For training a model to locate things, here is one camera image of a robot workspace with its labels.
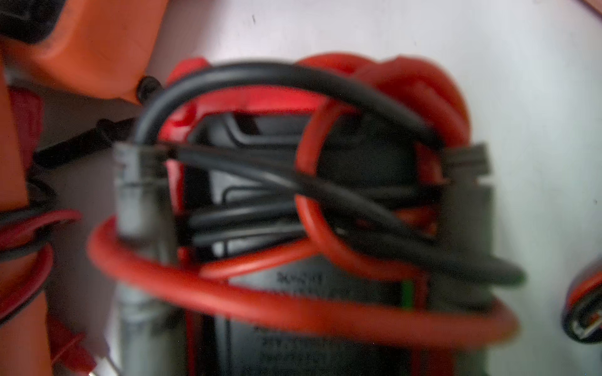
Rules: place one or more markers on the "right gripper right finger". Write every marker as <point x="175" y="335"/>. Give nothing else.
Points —
<point x="465" y="225"/>

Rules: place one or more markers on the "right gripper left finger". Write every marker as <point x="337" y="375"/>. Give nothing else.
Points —
<point x="152" y="332"/>

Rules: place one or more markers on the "red multimeter with leads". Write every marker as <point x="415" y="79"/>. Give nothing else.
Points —
<point x="306" y="198"/>

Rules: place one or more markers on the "large orange multimeter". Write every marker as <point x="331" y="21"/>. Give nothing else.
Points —
<point x="98" y="49"/>

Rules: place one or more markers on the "black rectangular case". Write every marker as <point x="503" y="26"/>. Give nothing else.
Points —
<point x="581" y="315"/>

